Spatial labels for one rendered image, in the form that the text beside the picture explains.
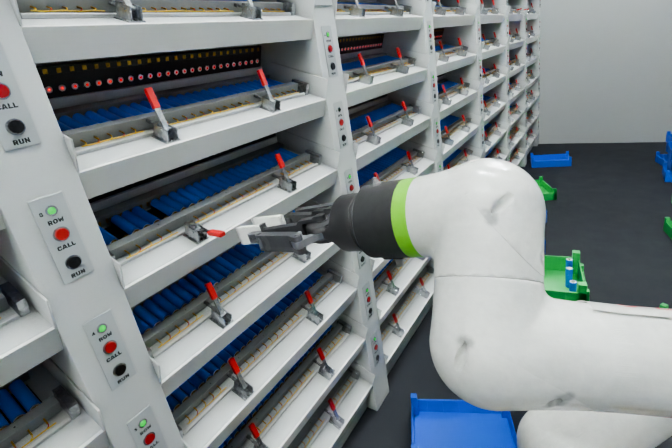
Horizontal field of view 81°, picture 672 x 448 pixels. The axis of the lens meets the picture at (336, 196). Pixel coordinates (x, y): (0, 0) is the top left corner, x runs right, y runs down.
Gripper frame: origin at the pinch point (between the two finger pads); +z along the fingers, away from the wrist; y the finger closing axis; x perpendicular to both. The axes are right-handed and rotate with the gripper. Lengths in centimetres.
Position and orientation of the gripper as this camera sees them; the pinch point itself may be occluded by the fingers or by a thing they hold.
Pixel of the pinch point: (261, 229)
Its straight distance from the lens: 62.8
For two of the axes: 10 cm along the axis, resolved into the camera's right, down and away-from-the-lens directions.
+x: -3.0, -9.3, -2.2
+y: 5.4, -3.6, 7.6
